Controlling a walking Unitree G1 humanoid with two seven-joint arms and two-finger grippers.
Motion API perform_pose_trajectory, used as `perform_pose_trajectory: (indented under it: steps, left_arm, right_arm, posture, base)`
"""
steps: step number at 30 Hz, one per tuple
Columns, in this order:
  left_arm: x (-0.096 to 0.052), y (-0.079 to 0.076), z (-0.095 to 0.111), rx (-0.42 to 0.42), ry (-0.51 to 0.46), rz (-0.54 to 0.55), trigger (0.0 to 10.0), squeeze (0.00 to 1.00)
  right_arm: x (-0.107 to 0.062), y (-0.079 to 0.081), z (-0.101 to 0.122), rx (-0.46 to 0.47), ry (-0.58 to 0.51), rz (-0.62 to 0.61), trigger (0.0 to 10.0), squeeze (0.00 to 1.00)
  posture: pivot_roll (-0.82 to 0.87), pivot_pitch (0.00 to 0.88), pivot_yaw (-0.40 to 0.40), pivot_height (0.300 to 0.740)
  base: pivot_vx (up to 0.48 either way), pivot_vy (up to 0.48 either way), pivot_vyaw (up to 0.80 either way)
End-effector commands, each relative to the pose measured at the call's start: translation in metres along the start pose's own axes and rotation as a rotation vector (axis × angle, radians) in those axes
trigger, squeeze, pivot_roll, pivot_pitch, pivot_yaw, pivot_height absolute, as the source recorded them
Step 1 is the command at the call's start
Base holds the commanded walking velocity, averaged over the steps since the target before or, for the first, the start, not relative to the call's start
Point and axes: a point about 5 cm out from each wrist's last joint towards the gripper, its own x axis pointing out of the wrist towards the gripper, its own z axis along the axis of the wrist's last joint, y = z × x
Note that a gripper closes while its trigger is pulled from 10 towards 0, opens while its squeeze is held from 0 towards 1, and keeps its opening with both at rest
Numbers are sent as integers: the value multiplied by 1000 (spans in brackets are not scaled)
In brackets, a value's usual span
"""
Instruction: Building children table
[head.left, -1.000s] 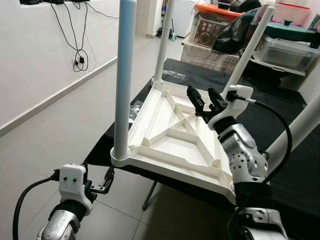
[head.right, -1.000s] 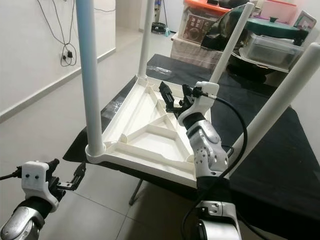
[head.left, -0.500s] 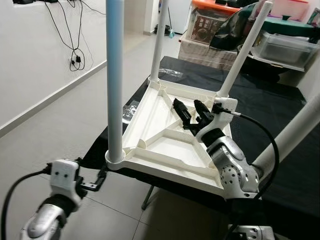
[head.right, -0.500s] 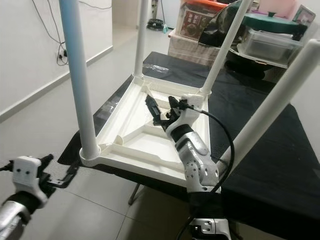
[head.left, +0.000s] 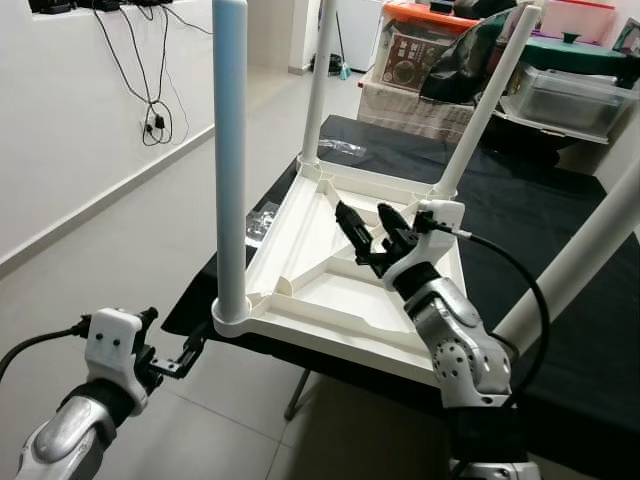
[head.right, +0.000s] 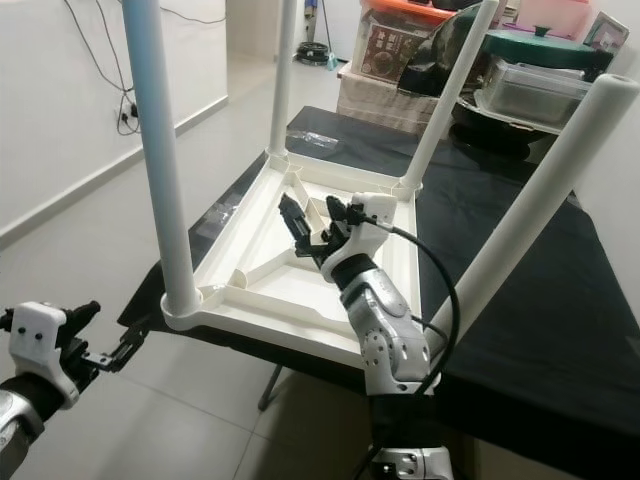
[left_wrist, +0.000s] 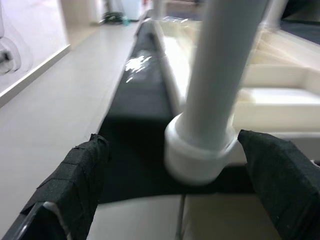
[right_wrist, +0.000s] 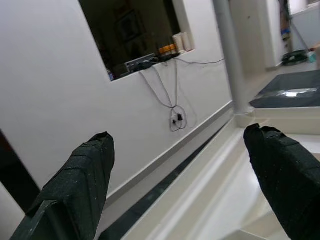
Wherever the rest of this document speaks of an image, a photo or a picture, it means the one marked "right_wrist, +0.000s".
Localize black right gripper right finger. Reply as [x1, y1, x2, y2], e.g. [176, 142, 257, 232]
[243, 122, 320, 240]

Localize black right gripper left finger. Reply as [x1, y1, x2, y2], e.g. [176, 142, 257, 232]
[9, 131, 116, 240]

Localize white plastic table leg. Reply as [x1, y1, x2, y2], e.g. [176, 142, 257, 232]
[211, 0, 253, 116]

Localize white plastic children table top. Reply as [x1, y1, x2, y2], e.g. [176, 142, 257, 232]
[123, 106, 320, 240]

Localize clear plastic bag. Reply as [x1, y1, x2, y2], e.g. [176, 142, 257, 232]
[256, 87, 320, 99]

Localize teal head broom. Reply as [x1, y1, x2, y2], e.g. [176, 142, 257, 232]
[287, 13, 318, 64]

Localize grey electronic device box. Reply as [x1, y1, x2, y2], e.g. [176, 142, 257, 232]
[124, 53, 159, 74]

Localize orange lidded jar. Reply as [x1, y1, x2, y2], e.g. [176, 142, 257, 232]
[158, 44, 176, 55]

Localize white cylindrical container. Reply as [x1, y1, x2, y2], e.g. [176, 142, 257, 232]
[171, 33, 185, 53]

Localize black coiled cable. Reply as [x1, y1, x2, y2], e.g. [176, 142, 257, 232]
[281, 49, 309, 67]

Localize black wall power cable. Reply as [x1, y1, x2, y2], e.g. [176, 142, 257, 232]
[139, 56, 225, 133]

